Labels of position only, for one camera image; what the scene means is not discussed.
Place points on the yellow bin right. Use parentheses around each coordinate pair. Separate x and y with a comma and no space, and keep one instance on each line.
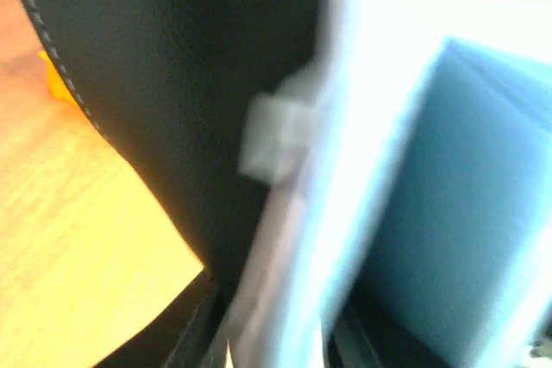
(55,84)

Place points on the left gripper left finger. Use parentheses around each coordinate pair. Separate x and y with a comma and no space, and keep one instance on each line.
(180,335)

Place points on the black card holder wallet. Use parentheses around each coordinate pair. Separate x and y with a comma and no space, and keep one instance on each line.
(272,133)

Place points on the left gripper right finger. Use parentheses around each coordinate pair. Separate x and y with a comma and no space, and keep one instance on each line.
(356,342)

